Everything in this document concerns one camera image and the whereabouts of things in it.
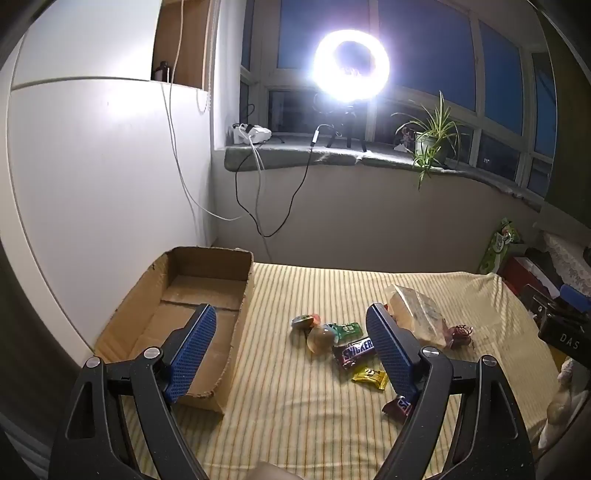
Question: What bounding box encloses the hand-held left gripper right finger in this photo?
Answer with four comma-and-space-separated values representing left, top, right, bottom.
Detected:
365, 302, 539, 480

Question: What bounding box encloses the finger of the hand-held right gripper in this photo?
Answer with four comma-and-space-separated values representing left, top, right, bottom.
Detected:
560, 284, 591, 303
519, 282, 561, 324

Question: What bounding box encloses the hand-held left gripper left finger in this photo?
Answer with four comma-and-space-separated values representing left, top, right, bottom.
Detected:
48, 303, 218, 480

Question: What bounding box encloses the yellow candy packet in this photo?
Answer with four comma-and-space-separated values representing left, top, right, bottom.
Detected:
352, 367, 389, 391

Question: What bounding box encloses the brown chocolate bar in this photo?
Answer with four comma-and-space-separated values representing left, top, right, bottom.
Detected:
332, 337, 377, 370

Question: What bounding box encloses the clear bag of bread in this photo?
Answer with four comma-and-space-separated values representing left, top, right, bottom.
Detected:
385, 285, 450, 349

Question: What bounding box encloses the green candy packet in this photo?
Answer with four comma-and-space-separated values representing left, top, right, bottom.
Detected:
329, 322, 361, 343

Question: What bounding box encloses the brown egg-shaped jelly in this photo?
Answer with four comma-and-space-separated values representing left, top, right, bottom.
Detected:
307, 324, 335, 355

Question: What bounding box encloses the cardboard box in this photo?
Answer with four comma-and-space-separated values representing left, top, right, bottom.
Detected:
93, 246, 256, 416

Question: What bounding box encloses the red box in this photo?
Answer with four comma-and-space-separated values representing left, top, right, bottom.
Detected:
501, 256, 561, 298

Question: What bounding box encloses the white lace cloth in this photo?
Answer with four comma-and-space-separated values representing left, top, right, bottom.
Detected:
542, 231, 591, 289

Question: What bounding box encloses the small chocolate bar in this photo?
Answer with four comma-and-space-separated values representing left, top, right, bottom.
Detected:
382, 395, 414, 417

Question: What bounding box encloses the green paper bag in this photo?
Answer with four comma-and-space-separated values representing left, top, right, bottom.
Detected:
477, 217, 525, 275

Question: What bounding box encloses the striped yellow blanket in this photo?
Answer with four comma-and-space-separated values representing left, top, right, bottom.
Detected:
139, 262, 561, 480

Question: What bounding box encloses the dark curtain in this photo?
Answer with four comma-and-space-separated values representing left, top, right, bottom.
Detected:
536, 0, 591, 227

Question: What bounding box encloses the white plant pot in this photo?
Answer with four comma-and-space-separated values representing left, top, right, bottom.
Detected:
414, 131, 448, 167

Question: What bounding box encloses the white wardrobe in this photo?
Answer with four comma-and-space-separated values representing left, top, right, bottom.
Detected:
0, 0, 218, 370

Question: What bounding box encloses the grey windowsill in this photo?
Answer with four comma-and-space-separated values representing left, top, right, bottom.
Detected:
224, 141, 546, 210

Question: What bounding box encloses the green spider plant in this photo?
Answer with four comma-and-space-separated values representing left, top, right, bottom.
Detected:
392, 91, 469, 191

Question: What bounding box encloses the black tripod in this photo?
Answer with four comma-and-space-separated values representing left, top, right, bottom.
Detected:
314, 92, 370, 152

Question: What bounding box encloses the white power strip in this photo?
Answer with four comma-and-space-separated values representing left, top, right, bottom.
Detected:
232, 122, 273, 145

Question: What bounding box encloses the window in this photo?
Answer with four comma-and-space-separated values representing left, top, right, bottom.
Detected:
240, 0, 559, 195

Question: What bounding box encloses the wooden shelf niche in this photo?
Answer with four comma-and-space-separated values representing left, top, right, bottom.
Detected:
152, 0, 213, 90

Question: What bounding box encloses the black cable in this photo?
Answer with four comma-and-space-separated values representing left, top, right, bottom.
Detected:
235, 124, 324, 238

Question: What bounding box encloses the short white cable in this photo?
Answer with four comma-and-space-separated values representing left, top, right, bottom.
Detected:
247, 136, 265, 172

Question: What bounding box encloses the long white cable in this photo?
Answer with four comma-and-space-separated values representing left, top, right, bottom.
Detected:
160, 0, 245, 221

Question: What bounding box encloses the ring light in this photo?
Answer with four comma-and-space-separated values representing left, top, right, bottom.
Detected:
313, 28, 391, 104

